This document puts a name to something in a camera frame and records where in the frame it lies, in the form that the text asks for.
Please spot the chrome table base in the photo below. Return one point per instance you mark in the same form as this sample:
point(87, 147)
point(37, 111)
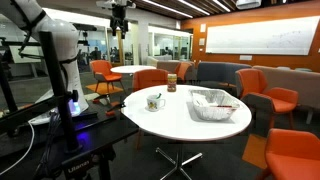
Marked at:
point(180, 163)

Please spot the ceiling light strip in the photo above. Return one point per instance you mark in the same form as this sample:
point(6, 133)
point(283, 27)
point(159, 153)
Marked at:
point(195, 7)
point(166, 8)
point(221, 5)

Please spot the black Ulanzi tripod head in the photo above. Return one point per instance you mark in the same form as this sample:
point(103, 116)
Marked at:
point(80, 166)

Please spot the taupe sofa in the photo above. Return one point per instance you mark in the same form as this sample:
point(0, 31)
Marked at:
point(166, 65)

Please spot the small white round table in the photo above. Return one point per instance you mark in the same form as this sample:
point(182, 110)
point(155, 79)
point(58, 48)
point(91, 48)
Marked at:
point(133, 69)

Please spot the green marker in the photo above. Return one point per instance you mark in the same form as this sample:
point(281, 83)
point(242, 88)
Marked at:
point(159, 96)

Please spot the white wall label plate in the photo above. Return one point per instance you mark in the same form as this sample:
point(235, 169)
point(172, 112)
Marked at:
point(245, 57)

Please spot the beige long sofa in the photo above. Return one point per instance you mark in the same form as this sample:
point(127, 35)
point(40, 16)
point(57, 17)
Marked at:
point(300, 81)

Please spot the black vertical stand post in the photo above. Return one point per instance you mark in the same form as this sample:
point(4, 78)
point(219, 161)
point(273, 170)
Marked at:
point(58, 90)

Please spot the white ceiling projector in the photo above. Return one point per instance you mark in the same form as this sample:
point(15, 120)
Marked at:
point(248, 4)

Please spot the peanut butter jar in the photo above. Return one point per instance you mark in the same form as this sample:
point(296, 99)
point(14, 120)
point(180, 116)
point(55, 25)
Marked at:
point(172, 83)

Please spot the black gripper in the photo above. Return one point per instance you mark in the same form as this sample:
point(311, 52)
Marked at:
point(119, 16)

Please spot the white wall paper sheet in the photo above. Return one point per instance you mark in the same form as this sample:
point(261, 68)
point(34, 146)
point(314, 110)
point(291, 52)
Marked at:
point(201, 41)
point(203, 28)

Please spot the black perforated robot table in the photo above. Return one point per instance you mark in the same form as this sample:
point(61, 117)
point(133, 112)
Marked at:
point(100, 133)

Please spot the large wall whiteboard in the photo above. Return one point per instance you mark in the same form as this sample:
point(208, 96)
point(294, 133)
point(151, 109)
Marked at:
point(263, 36)

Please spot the black horizontal stand bar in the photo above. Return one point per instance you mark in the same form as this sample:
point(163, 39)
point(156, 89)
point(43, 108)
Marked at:
point(30, 113)

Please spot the red pen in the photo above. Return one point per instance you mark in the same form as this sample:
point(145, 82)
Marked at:
point(225, 106)

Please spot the orange upholstered chair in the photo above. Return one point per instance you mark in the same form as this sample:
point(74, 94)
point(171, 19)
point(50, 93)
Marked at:
point(150, 79)
point(103, 71)
point(293, 156)
point(184, 70)
point(266, 95)

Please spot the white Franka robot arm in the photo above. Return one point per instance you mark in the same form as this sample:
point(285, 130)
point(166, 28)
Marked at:
point(65, 40)

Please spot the aluminium foil tray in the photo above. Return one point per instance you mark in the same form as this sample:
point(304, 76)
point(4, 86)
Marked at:
point(213, 111)

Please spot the white printed mug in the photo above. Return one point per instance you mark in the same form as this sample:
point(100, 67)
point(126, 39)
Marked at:
point(153, 103)

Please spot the blue grey sofa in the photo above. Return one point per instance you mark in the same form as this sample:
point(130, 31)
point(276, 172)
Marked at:
point(216, 71)

